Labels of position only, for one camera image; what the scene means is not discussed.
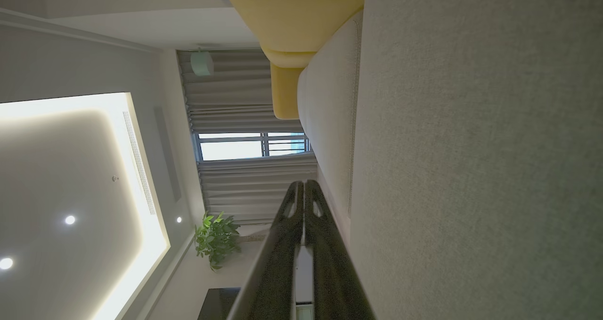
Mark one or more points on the grey recessed air slot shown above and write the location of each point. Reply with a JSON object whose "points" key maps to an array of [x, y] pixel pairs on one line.
{"points": [[168, 155]]}

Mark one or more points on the large yellow sofa backrest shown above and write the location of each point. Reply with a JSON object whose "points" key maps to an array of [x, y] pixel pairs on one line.
{"points": [[292, 13]]}

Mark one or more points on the black wall television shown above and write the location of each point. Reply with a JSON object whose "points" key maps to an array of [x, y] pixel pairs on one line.
{"points": [[219, 305]]}

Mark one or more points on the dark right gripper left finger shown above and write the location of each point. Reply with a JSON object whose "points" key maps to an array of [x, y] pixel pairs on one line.
{"points": [[275, 273]]}

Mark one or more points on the yellow sofa end armrest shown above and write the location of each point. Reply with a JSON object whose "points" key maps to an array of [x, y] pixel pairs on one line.
{"points": [[285, 91]]}

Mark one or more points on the tall green potted tree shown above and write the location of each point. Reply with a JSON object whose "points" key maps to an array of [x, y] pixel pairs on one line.
{"points": [[216, 240]]}

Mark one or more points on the window with railing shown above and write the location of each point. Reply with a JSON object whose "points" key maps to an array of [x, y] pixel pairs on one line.
{"points": [[231, 149]]}

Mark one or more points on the narrow yellow sofa backrest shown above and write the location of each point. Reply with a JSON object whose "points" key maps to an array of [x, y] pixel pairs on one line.
{"points": [[288, 59]]}

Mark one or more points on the large grey sofa seat cushion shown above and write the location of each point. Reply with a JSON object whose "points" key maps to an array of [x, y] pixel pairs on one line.
{"points": [[480, 160]]}

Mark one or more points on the pale cylindrical ceiling device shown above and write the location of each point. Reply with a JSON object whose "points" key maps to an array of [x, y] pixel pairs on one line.
{"points": [[201, 63]]}

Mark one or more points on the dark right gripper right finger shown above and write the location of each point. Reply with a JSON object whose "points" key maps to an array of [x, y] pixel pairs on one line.
{"points": [[334, 273]]}

